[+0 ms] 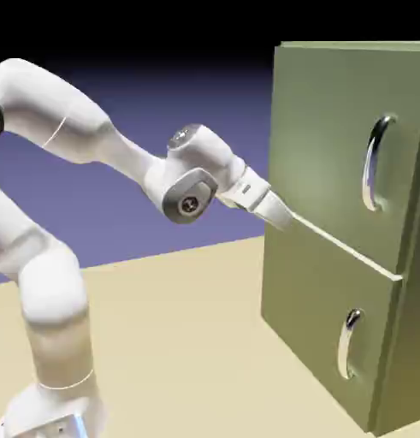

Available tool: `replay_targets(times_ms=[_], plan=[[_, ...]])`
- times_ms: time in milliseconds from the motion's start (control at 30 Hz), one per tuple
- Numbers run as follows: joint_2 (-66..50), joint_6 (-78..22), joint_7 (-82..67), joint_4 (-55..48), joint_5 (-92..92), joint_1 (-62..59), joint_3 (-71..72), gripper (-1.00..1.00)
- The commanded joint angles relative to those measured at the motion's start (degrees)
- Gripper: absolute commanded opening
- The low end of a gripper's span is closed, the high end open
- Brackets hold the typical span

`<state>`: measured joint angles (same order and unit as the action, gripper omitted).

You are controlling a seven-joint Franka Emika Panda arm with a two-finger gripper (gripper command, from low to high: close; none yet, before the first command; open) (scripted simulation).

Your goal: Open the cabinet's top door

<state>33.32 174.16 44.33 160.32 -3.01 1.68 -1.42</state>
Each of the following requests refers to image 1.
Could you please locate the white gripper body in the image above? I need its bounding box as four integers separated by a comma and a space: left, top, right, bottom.
252, 190, 294, 233

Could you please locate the large olive green cabinet door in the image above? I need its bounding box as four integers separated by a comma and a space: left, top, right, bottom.
266, 45, 420, 277

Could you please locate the small olive green cabinet door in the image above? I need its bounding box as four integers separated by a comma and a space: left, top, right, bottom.
260, 218, 404, 433

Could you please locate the long curved silver handle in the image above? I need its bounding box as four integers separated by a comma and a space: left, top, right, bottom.
361, 115, 396, 212

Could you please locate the short curved silver handle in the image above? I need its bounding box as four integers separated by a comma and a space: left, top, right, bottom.
337, 308, 363, 380

